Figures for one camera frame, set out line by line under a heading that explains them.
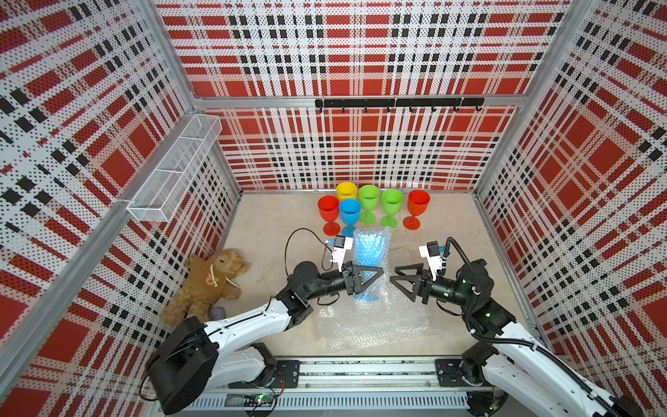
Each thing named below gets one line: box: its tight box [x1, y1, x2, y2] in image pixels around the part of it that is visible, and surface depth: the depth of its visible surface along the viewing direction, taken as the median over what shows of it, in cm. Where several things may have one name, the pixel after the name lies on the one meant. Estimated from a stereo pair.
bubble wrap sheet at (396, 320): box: [316, 289, 449, 353], surface depth 82 cm
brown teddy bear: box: [160, 248, 251, 326], surface depth 87 cm
